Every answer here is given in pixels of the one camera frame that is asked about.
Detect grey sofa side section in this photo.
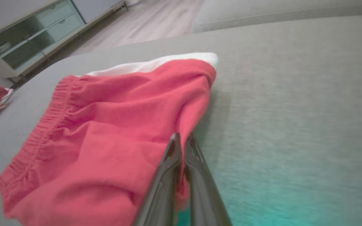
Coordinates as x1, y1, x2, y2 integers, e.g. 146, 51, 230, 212
192, 0, 362, 34

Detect pale cabinet with glass doors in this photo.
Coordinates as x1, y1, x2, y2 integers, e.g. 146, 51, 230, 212
0, 0, 128, 79

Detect grey fabric sofa seat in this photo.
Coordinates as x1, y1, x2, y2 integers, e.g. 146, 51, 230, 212
0, 14, 362, 226

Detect red shorts with white trim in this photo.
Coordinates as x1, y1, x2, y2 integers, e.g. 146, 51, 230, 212
0, 52, 219, 226

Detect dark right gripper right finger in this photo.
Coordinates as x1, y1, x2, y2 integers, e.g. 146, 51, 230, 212
185, 133, 233, 226

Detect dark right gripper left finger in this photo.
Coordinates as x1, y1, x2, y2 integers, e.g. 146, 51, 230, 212
132, 132, 182, 226

